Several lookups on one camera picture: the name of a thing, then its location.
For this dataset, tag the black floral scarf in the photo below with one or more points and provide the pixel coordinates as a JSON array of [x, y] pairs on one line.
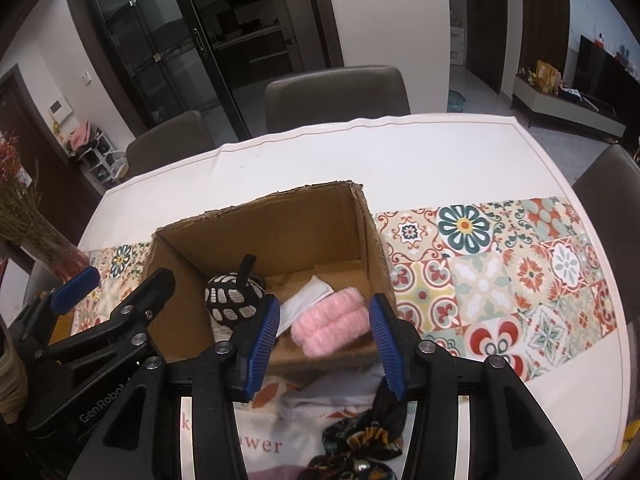
[[350, 435]]

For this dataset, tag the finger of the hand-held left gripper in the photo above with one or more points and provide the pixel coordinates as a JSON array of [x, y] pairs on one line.
[[145, 305], [77, 287]]

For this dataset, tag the dried pink flower bouquet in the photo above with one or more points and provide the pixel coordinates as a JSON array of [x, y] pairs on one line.
[[20, 200]]

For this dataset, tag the white shoe rack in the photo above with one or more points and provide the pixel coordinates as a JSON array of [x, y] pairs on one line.
[[100, 165]]

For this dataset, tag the yellow glove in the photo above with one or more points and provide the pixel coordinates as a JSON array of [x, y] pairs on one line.
[[632, 435]]

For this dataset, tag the black white patterned pouch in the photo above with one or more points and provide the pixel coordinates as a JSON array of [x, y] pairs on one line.
[[225, 295]]

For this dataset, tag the white intercom panel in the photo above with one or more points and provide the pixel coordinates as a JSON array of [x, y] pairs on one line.
[[58, 108]]

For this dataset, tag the glass vase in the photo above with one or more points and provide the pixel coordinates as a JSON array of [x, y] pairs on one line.
[[65, 260]]

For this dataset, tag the black television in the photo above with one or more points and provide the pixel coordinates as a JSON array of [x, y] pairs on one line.
[[605, 75]]

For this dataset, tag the mauve cloth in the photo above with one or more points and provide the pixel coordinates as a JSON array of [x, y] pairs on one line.
[[275, 474]]

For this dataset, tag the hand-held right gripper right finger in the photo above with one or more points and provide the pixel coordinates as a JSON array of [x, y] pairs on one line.
[[387, 345]]

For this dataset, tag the yellow packages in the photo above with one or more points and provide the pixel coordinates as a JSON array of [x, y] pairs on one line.
[[545, 75]]

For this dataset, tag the teal bin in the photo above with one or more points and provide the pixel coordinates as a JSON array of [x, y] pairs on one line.
[[455, 101]]

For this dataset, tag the pink fluffy headband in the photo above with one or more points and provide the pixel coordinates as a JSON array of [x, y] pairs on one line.
[[325, 325]]

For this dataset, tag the dark wooden door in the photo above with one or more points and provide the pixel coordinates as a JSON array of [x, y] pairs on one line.
[[490, 25]]

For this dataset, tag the white television cabinet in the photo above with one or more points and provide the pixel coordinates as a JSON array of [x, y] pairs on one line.
[[560, 107]]

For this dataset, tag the grey dining chair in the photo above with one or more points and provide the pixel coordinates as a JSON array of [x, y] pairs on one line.
[[610, 180], [165, 142], [335, 95]]

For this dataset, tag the printed tile pattern tablecloth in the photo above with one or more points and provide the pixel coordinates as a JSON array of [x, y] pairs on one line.
[[350, 160]]

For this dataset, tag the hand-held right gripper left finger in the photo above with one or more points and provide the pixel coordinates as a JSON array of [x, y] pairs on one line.
[[260, 345]]

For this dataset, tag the brown cardboard box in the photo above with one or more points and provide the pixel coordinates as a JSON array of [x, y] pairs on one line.
[[300, 230]]

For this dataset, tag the dark glass sliding door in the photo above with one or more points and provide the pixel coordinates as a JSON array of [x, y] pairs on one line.
[[175, 35]]

